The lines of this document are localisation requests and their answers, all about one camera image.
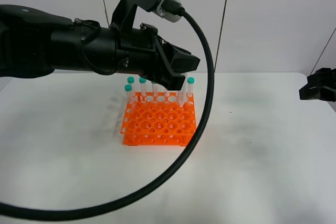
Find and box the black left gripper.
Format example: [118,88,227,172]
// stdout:
[114,23,200,90]

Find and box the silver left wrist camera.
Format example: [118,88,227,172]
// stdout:
[152,0,183,23]

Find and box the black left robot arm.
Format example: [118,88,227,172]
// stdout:
[1,5,200,90]

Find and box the orange test tube rack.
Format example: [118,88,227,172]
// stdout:
[120,92,197,146]

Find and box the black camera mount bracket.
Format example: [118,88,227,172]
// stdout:
[109,0,162,33]

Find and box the teal capped test tube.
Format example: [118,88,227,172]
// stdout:
[124,84,134,104]
[187,77,195,98]
[127,76,135,96]
[151,81,158,97]
[139,77,146,97]

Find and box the black camera cable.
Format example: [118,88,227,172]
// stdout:
[0,0,215,221]

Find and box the clear graduated test tube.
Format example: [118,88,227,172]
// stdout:
[177,73,188,108]

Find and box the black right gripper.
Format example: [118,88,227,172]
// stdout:
[299,68,335,102]

